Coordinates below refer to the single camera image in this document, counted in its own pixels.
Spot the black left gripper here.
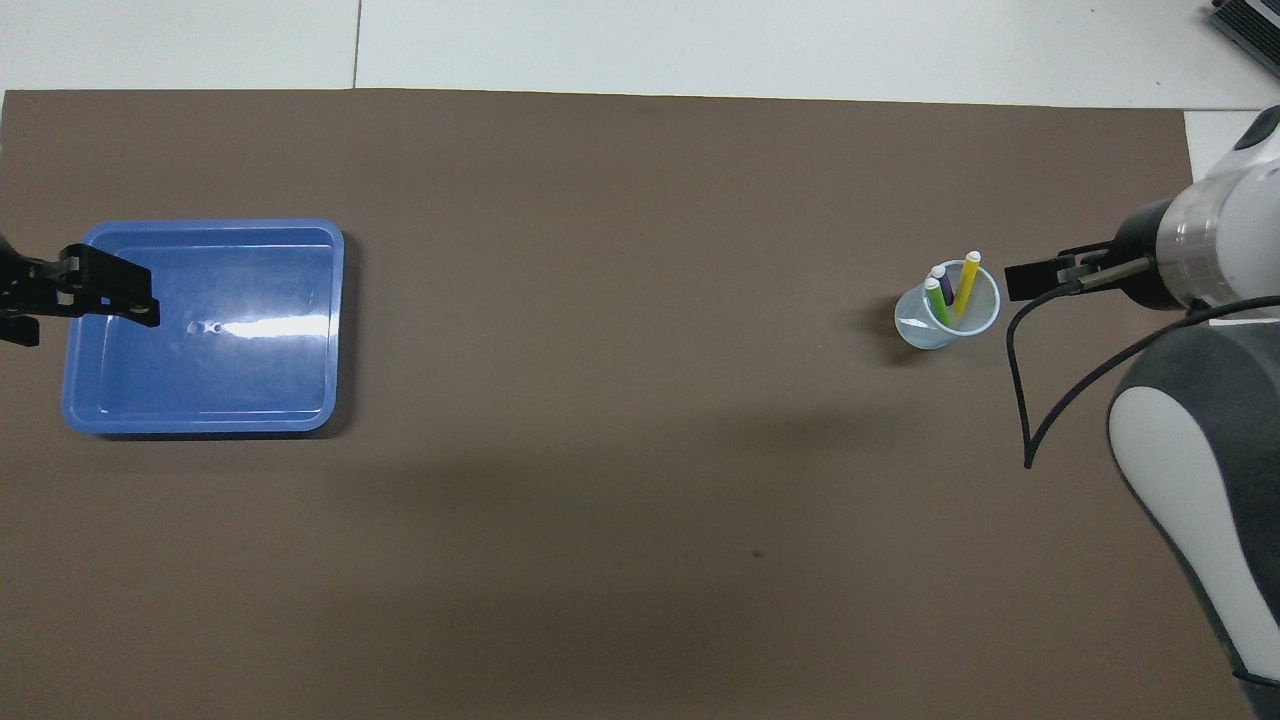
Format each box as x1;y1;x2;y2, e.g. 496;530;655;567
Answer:
0;235;161;348

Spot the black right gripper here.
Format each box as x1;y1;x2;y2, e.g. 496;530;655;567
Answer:
1004;198;1186;311

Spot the yellow marker pen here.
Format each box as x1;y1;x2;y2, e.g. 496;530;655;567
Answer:
953;250;983;317

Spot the translucent plastic cup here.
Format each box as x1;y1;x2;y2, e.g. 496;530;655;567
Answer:
893;260;1002;351

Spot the blue plastic tray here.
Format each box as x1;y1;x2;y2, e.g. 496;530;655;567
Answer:
60;218;346;438

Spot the grey ribbed device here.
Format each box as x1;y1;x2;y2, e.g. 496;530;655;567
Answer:
1208;0;1280;79

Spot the brown table mat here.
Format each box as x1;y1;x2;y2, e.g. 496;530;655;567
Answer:
0;88;1259;720

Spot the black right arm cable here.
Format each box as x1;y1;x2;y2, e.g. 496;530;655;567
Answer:
1005;280;1280;470

